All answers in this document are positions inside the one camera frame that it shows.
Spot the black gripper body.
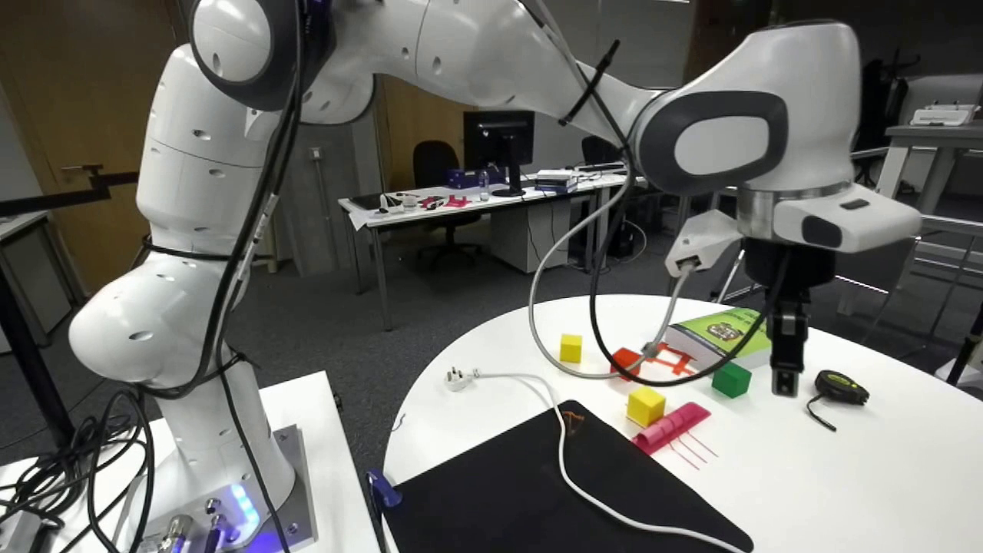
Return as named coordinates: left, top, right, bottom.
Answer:
left=742, top=240, right=839, bottom=311

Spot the white extension cable power strip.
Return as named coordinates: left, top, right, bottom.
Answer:
left=443, top=362, right=756, bottom=553

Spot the white robot base platform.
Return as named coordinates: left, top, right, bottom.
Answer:
left=0, top=369, right=385, bottom=553

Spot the black placemat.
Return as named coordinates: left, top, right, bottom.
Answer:
left=382, top=398, right=757, bottom=553

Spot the green book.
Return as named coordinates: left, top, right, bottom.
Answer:
left=664, top=304, right=774, bottom=373

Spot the green cube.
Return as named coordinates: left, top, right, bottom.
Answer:
left=710, top=360, right=756, bottom=403

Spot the orange ladder-shaped piece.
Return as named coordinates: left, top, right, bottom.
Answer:
left=634, top=340, right=701, bottom=385

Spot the pink comb-shaped block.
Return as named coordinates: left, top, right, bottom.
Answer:
left=628, top=400, right=722, bottom=470

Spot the yellow cube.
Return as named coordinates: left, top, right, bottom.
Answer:
left=623, top=385, right=670, bottom=429
left=556, top=333, right=585, bottom=369

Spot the red cube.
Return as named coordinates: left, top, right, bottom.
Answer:
left=609, top=347, right=644, bottom=382

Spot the black computer monitor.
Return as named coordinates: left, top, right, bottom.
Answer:
left=461, top=109, right=539, bottom=199

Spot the white office desk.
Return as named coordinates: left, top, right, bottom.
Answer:
left=334, top=167, right=644, bottom=333

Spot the black office chair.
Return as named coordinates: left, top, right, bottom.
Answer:
left=409, top=138, right=466, bottom=256

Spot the blue tape strip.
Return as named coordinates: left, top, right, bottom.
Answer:
left=366, top=467, right=404, bottom=513

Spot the small black gadget with strap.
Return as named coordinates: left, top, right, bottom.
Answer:
left=802, top=369, right=874, bottom=432

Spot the grey metal railing frame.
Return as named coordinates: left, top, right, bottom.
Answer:
left=832, top=143, right=983, bottom=347

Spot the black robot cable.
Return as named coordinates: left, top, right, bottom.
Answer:
left=585, top=41, right=799, bottom=389

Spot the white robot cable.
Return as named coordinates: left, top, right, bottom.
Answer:
left=524, top=152, right=711, bottom=385

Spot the black cable bundle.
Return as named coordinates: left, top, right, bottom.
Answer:
left=0, top=387, right=160, bottom=553

